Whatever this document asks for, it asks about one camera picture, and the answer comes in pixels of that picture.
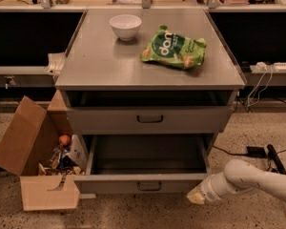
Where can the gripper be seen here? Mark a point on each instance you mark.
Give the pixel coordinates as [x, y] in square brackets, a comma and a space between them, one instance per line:
[209, 188]

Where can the grey drawer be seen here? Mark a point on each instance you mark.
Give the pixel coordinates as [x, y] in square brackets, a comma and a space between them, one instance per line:
[148, 120]
[132, 164]

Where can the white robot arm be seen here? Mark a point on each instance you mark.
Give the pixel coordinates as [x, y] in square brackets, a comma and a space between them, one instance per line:
[238, 177]

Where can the grey metal drawer cabinet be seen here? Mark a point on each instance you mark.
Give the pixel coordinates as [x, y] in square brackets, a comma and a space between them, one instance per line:
[103, 71]

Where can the grey top drawer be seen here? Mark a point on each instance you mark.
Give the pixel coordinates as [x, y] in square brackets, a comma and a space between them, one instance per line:
[148, 120]

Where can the black power adapter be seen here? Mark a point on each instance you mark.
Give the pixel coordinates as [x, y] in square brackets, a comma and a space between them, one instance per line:
[258, 152]

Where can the black floor pole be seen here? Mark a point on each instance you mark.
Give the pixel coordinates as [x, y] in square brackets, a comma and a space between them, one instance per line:
[272, 154]

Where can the orange fruit in box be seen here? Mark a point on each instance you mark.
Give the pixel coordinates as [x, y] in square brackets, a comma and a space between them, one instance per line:
[64, 140]

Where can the green snack chip bag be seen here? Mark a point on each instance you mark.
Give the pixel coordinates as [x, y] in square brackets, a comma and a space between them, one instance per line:
[172, 49]

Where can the white power strip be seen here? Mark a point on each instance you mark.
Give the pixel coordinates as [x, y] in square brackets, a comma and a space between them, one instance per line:
[280, 66]

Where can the brown cardboard box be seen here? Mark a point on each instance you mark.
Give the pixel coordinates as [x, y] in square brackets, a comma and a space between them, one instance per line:
[29, 141]

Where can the white ceramic bowl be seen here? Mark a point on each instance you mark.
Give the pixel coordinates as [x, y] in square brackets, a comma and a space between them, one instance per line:
[125, 26]

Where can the white paper cloth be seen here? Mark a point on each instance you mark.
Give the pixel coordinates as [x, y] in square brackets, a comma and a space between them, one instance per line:
[56, 63]

